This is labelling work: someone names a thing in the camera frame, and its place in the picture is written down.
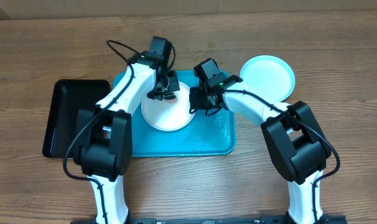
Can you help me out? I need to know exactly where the green and pink sponge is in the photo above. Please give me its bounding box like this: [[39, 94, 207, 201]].
[[163, 95, 179, 103]]

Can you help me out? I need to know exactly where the white plate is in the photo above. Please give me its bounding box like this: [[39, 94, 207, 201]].
[[141, 82, 194, 131]]

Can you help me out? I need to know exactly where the light blue plate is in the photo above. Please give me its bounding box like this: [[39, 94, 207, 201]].
[[240, 55, 296, 101]]

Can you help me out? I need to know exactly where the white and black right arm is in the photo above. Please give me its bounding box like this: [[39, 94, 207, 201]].
[[190, 55, 347, 223]]

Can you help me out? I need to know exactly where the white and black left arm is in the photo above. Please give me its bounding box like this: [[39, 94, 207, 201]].
[[65, 36, 179, 223]]

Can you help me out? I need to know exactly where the blue plastic tray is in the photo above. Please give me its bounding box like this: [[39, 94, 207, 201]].
[[112, 70, 237, 158]]

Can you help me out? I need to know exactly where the black rectangular tray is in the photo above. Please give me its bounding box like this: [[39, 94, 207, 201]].
[[42, 79, 111, 158]]

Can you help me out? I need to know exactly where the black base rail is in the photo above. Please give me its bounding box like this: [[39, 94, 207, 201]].
[[70, 214, 348, 224]]

